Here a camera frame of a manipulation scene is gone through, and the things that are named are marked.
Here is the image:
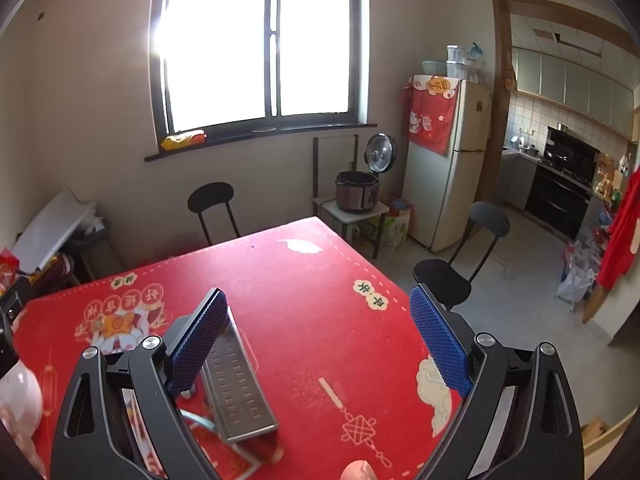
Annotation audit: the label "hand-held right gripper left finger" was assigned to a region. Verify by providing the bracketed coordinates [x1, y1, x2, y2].
[50, 287, 228, 480]

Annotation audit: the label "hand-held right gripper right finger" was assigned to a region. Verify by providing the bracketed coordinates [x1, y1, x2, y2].
[410, 282, 586, 480]

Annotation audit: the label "stainless steel utensil holder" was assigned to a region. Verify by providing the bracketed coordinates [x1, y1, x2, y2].
[200, 322, 279, 443]

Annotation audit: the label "person's right hand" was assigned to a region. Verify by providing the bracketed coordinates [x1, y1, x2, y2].
[340, 461, 377, 480]

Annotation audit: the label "white bowl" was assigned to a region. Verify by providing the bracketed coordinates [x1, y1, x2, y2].
[0, 357, 43, 446]

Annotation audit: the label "black round chair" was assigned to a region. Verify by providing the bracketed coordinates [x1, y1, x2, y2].
[187, 182, 242, 247]
[412, 202, 511, 311]

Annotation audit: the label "red snack packet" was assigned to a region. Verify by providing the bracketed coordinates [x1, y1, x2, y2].
[0, 247, 23, 286]

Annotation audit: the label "red printed table mat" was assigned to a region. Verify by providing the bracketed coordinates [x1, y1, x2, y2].
[10, 216, 466, 480]

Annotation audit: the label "printed gift bag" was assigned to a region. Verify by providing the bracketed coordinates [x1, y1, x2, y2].
[350, 199, 413, 252]

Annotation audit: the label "white board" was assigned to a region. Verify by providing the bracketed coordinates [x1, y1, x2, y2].
[12, 187, 98, 273]

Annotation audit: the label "black plastic bag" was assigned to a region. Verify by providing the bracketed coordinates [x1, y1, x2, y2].
[65, 215, 111, 258]

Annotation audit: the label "white plastic bags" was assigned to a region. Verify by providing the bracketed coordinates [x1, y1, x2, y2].
[556, 227, 601, 306]

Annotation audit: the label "white side table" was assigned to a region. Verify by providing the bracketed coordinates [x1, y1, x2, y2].
[312, 199, 391, 261]

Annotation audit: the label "dark pressure cooker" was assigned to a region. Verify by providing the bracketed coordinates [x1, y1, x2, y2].
[335, 132, 397, 215]

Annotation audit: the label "white refrigerator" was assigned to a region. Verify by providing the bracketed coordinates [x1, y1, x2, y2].
[401, 74, 495, 253]

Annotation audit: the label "wooden board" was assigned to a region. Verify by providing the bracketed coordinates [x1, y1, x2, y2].
[580, 416, 626, 461]

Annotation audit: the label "black kitchen stove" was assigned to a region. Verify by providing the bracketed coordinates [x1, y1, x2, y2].
[523, 160, 593, 241]

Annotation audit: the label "yellow red packet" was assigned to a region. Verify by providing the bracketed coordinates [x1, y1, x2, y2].
[160, 130, 207, 152]

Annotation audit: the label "red hanging cloth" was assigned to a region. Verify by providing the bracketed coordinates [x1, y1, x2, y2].
[596, 167, 640, 291]

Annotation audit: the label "black range hood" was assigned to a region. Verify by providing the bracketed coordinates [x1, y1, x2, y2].
[545, 124, 601, 171]

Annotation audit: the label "row of condiment bottles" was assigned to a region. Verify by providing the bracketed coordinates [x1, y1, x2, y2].
[594, 152, 632, 211]

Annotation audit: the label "dark window sill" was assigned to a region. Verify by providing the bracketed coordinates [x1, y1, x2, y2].
[144, 122, 379, 163]

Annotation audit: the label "clear plastic bag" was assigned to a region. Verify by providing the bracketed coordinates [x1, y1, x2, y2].
[466, 40, 490, 83]

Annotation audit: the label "white plastic container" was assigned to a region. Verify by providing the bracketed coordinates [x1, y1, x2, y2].
[446, 45, 467, 80]

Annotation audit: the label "dark framed window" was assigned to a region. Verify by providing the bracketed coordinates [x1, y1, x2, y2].
[149, 0, 374, 136]

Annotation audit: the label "kitchen wall cabinets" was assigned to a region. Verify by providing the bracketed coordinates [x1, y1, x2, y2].
[512, 45, 636, 138]

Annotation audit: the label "wooden door frame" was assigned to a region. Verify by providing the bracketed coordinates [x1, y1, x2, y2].
[474, 0, 640, 206]

